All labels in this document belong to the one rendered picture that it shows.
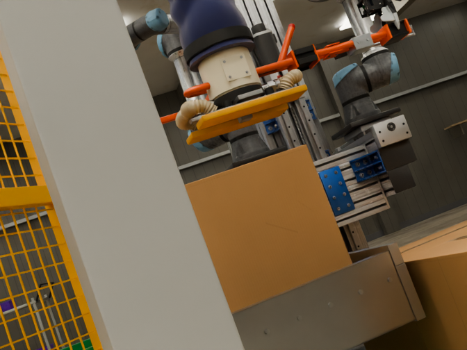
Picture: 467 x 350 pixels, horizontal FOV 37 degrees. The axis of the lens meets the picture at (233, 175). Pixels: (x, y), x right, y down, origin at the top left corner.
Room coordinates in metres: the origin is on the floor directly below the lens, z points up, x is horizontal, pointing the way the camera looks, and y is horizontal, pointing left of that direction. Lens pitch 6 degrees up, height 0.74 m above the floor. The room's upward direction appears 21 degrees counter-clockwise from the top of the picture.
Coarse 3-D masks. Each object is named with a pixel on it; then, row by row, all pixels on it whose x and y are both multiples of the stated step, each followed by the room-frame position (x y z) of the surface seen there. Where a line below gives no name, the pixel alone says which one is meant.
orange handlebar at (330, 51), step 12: (372, 36) 2.25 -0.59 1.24; (384, 36) 2.26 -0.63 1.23; (324, 48) 2.20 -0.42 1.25; (336, 48) 2.21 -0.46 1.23; (348, 48) 2.26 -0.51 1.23; (288, 60) 2.16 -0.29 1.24; (264, 72) 2.14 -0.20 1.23; (276, 72) 2.20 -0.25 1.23; (204, 84) 2.08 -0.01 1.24; (192, 96) 2.11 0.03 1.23; (168, 120) 2.33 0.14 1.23
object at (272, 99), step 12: (264, 96) 2.02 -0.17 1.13; (276, 96) 2.01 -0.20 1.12; (288, 96) 2.03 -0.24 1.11; (300, 96) 2.10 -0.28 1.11; (228, 108) 1.97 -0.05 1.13; (240, 108) 1.98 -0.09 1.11; (252, 108) 2.02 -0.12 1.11; (264, 108) 2.09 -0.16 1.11; (204, 120) 1.95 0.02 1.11; (216, 120) 2.00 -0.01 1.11; (228, 120) 2.06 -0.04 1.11
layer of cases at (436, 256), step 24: (432, 240) 2.26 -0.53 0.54; (456, 240) 1.98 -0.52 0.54; (408, 264) 1.92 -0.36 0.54; (432, 264) 1.81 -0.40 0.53; (456, 264) 1.72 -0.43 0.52; (432, 288) 1.85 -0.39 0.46; (456, 288) 1.75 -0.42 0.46; (432, 312) 1.90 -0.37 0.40; (456, 312) 1.79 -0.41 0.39; (384, 336) 2.21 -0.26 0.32; (408, 336) 2.07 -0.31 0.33; (432, 336) 1.94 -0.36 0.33; (456, 336) 1.83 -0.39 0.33
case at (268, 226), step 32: (256, 160) 1.92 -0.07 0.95; (288, 160) 1.94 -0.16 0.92; (192, 192) 1.86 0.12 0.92; (224, 192) 1.88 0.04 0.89; (256, 192) 1.91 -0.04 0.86; (288, 192) 1.93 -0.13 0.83; (320, 192) 1.96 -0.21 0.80; (224, 224) 1.87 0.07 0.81; (256, 224) 1.90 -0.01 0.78; (288, 224) 1.92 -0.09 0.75; (320, 224) 1.95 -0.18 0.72; (224, 256) 1.86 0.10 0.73; (256, 256) 1.89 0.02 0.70; (288, 256) 1.91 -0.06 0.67; (320, 256) 1.94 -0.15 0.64; (224, 288) 1.86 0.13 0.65; (256, 288) 1.88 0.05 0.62; (288, 288) 1.90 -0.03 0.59
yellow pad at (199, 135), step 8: (256, 112) 2.20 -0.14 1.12; (264, 112) 2.20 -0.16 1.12; (272, 112) 2.21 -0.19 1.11; (280, 112) 2.26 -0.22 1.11; (232, 120) 2.17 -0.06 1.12; (256, 120) 2.24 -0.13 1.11; (264, 120) 2.29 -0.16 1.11; (208, 128) 2.15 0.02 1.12; (216, 128) 2.15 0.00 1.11; (224, 128) 2.17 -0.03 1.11; (232, 128) 2.22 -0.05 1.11; (192, 136) 2.13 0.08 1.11; (200, 136) 2.15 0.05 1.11; (208, 136) 2.20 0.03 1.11
